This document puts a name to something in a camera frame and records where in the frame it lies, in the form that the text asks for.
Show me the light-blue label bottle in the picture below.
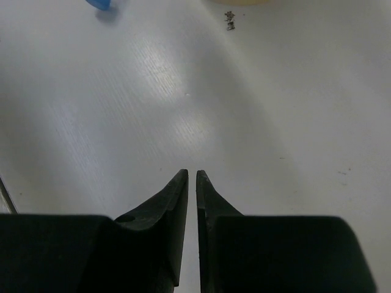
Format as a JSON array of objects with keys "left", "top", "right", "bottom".
[{"left": 86, "top": 0, "right": 111, "bottom": 11}]

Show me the cream panda-ear bin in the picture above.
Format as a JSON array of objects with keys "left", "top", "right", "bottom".
[{"left": 212, "top": 0, "right": 270, "bottom": 6}]

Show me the aluminium frame rail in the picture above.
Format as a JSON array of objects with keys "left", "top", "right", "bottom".
[{"left": 0, "top": 179, "right": 18, "bottom": 214}]

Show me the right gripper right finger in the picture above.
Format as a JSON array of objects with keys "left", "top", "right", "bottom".
[{"left": 196, "top": 170, "right": 376, "bottom": 292}]

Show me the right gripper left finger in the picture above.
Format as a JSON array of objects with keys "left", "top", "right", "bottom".
[{"left": 1, "top": 169, "right": 189, "bottom": 292}]

